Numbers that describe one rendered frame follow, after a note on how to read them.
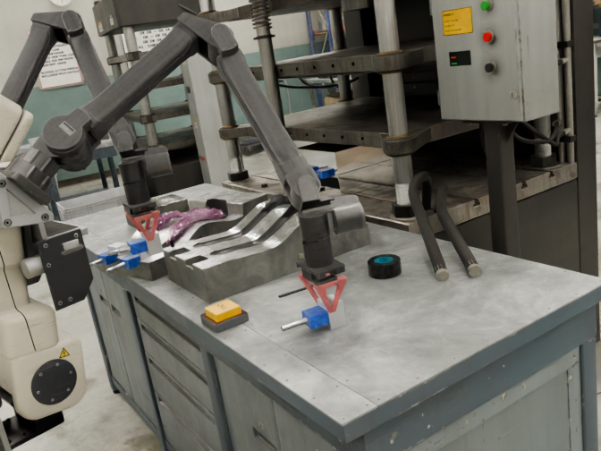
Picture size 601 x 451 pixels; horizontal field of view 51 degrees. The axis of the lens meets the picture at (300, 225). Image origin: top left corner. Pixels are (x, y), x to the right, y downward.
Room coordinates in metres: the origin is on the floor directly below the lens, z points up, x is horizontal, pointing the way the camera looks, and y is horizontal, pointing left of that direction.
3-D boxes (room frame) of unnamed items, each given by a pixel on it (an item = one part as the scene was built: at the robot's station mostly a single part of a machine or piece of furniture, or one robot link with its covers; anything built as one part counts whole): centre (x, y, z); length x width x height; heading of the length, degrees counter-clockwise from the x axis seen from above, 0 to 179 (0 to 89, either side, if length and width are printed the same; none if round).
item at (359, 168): (2.54, -0.31, 0.87); 0.50 x 0.27 x 0.17; 121
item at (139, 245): (1.56, 0.43, 0.93); 0.13 x 0.05 x 0.05; 116
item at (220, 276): (1.66, 0.10, 0.87); 0.50 x 0.26 x 0.14; 121
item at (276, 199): (1.66, 0.12, 0.92); 0.35 x 0.16 x 0.09; 121
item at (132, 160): (1.58, 0.39, 1.12); 0.07 x 0.06 x 0.07; 101
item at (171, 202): (2.34, 0.53, 0.84); 0.20 x 0.15 x 0.07; 121
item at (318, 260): (1.20, -0.03, 0.96); 0.10 x 0.07 x 0.07; 22
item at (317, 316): (1.19, 0.01, 0.83); 0.13 x 0.05 x 0.05; 112
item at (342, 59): (2.61, -0.37, 1.20); 1.29 x 0.83 x 0.19; 31
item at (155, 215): (1.56, 0.39, 0.99); 0.07 x 0.07 x 0.09; 26
